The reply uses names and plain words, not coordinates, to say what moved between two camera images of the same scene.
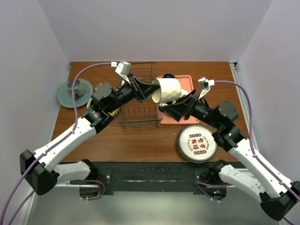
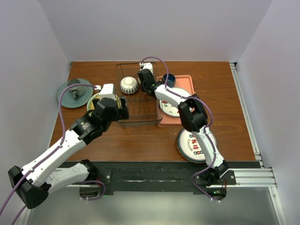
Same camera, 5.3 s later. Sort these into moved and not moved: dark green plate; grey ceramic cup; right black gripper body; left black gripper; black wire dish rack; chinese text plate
Moved: left black gripper; right black gripper body
Not moved: chinese text plate; black wire dish rack; grey ceramic cup; dark green plate
